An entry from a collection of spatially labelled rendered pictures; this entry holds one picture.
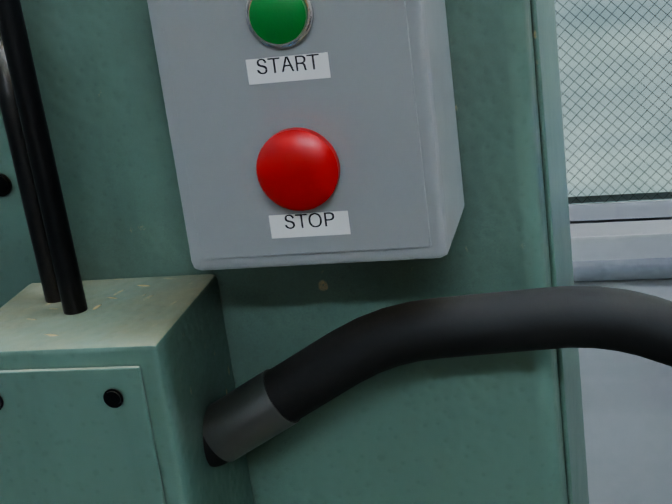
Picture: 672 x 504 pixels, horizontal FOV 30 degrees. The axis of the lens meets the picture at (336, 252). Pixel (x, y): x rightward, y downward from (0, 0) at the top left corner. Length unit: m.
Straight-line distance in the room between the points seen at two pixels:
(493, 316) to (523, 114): 0.08
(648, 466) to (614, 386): 0.15
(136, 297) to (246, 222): 0.08
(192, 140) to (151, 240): 0.10
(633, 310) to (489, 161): 0.08
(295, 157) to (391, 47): 0.05
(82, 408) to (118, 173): 0.11
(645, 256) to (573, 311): 1.46
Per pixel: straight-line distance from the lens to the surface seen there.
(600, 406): 2.03
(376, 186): 0.44
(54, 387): 0.49
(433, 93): 0.44
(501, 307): 0.47
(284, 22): 0.43
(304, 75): 0.44
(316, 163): 0.44
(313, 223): 0.45
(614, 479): 2.09
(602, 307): 0.47
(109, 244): 0.55
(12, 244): 0.62
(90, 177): 0.54
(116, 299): 0.53
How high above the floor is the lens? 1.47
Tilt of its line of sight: 18 degrees down
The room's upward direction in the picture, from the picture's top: 8 degrees counter-clockwise
